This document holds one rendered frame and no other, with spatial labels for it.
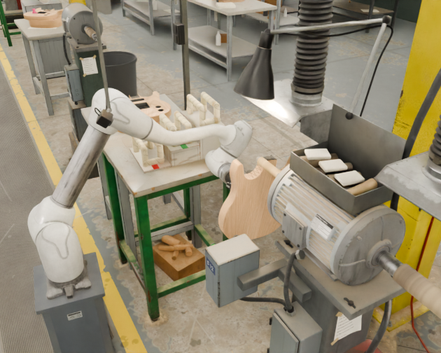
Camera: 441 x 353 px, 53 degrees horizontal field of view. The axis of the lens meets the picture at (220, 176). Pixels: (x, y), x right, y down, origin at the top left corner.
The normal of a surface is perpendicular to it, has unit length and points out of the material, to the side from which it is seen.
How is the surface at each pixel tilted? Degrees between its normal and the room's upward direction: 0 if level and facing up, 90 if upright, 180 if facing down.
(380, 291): 0
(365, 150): 90
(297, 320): 0
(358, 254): 88
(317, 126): 90
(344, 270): 94
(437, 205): 38
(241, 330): 0
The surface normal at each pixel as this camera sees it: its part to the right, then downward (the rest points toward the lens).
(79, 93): 0.44, 0.48
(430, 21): -0.87, 0.25
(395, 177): -0.54, -0.51
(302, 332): 0.00, -0.85
